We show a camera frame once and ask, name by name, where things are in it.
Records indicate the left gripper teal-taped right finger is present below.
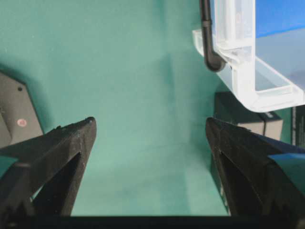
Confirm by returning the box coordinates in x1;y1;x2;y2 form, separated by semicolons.
205;117;305;222

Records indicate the clear plastic storage case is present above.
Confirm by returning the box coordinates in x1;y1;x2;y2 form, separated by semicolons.
193;0;305;113

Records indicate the black D435i box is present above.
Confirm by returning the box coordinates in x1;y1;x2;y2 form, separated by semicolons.
213;92;283;140

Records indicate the left gripper teal-taped left finger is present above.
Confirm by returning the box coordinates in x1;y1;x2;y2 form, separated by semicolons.
0;117;97;222

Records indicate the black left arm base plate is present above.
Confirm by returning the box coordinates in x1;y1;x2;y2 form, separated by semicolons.
0;73;43;148

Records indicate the green table cloth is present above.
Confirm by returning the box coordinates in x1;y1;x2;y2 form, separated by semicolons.
0;0;305;217

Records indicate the black D415 box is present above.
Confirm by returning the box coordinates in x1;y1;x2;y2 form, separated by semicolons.
291;105;305;148

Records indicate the blue liner in case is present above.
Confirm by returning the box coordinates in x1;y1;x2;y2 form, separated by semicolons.
255;0;305;38

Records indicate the black aluminium frame rail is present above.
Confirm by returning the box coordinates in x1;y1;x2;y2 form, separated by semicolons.
199;0;226;72

